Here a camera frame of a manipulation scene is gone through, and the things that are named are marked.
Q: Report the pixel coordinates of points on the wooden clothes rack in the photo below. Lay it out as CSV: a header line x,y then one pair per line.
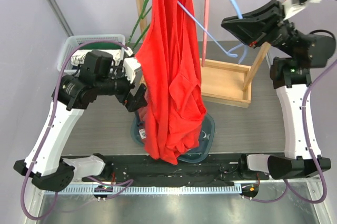
x,y
227,83

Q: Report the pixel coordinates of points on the teal plastic bin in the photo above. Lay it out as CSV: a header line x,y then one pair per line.
x,y
195,155

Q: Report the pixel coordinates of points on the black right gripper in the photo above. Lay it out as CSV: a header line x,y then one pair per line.
x,y
275,26

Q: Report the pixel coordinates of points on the green hanger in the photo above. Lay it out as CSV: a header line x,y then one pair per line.
x,y
143,14

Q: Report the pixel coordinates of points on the maroon tank top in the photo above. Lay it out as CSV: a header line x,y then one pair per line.
x,y
142,113

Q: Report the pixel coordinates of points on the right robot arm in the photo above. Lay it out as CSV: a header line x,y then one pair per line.
x,y
292,82

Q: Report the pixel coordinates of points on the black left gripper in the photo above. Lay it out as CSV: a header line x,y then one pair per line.
x,y
132,102

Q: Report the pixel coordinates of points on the white slotted cable duct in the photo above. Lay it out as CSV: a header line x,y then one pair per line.
x,y
95,189

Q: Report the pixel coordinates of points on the pink hanger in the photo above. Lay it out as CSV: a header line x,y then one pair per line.
x,y
206,24

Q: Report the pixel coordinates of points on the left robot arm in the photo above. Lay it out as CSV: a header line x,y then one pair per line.
x,y
99,76

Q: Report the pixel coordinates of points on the folded white printed shirt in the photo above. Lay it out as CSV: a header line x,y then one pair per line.
x,y
79,55

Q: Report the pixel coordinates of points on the red tank top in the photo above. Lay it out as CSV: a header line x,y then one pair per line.
x,y
170,61

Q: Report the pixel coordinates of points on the white plastic basket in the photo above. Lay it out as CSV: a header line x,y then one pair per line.
x,y
74,41

